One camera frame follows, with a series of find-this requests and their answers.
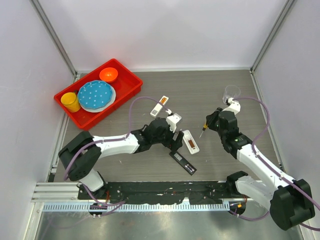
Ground orange bowl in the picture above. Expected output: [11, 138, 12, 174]
[99, 67, 118, 83]

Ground blue dotted plate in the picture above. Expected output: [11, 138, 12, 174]
[77, 80, 113, 110]

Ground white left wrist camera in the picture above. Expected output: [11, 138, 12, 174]
[166, 113, 182, 133]

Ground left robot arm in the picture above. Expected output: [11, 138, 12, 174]
[58, 114, 184, 192]

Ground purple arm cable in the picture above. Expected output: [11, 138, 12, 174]
[63, 96, 173, 217]
[228, 96, 320, 231]

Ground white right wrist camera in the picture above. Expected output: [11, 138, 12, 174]
[222, 97, 241, 115]

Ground white remote with orange batteries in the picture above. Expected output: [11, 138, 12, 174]
[150, 95, 169, 118]

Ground white remote control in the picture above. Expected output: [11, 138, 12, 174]
[182, 130, 200, 155]

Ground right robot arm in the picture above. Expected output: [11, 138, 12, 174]
[204, 107, 315, 230]

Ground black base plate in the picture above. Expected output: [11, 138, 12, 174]
[92, 181, 248, 205]

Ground yellow cup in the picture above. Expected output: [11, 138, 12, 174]
[60, 92, 81, 113]

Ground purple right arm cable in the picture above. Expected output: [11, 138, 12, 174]
[228, 96, 320, 231]

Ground red plastic tray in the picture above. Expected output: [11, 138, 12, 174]
[53, 58, 143, 131]

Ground black remote control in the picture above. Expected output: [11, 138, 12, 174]
[169, 151, 197, 176]

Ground grey plate under blue plate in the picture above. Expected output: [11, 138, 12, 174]
[80, 87, 116, 113]

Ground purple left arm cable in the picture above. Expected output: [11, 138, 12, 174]
[63, 96, 173, 217]

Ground white slotted cable duct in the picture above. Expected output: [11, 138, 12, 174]
[42, 201, 230, 213]

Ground orange handled screwdriver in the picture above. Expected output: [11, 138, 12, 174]
[199, 121, 208, 138]

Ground clear plastic cup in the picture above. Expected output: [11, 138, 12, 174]
[222, 85, 241, 104]

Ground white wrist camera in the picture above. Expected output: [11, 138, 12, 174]
[166, 113, 182, 133]
[222, 97, 241, 115]

